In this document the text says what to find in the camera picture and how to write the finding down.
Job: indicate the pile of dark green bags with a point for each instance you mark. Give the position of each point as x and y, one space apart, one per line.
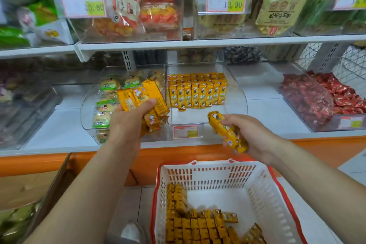
328 20

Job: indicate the white perforated shelf upright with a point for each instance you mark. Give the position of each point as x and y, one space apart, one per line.
331 56
128 60

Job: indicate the pile of beige biscuit bags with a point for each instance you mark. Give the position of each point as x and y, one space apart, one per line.
280 12

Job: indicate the pile of green-labelled round cakes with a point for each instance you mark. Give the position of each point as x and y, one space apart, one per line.
106 103

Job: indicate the grey shoe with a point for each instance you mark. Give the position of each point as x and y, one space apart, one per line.
132 233

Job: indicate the pile of orange snack bags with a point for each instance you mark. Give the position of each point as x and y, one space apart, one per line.
154 9

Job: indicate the person's right forearm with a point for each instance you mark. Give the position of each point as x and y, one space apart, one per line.
320 189

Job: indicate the person's left forearm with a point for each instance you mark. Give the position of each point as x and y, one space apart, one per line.
85 195

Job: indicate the person's left thumb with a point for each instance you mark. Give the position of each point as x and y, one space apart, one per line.
145 106

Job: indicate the person's right thumb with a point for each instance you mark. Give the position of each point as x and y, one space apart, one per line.
232 119

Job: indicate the person's left hand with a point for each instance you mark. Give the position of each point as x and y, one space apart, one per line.
125 125

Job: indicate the clear plastic display bin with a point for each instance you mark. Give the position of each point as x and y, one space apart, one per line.
251 32
88 115
168 35
234 103
23 115
328 126

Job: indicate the pile of brown snacks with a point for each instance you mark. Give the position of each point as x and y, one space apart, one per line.
196 55

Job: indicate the pile of dark wrapped candies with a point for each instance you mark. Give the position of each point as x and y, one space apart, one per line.
242 54

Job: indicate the pile of red wrapped candies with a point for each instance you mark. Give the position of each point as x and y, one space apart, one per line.
314 98

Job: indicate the pile of yellow packets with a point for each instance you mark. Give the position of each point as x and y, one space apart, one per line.
197 226

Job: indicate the white upper shelf board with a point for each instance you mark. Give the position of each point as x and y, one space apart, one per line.
200 44

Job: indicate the rows of standing yellow packets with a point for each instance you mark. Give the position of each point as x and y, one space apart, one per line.
197 92

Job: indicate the white red-rimmed shopping basket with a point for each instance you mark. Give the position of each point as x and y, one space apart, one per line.
251 195

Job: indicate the person's right hand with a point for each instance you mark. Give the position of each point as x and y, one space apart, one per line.
254 138

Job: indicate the white shelf board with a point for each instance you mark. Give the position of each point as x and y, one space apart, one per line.
200 44
65 132

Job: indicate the small pink price tag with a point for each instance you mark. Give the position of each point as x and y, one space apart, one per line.
185 131
350 122

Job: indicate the orange shelf base panel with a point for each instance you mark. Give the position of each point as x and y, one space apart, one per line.
171 161

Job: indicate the white lower shelf board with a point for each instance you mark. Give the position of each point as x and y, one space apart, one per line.
65 132

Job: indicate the brown cardboard box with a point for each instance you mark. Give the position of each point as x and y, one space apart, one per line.
23 186

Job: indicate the pile of green snack bags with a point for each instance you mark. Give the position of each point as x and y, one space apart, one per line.
28 18

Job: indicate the yellow snack packet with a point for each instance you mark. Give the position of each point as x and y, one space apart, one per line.
140 95
127 100
222 130
243 147
151 121
156 96

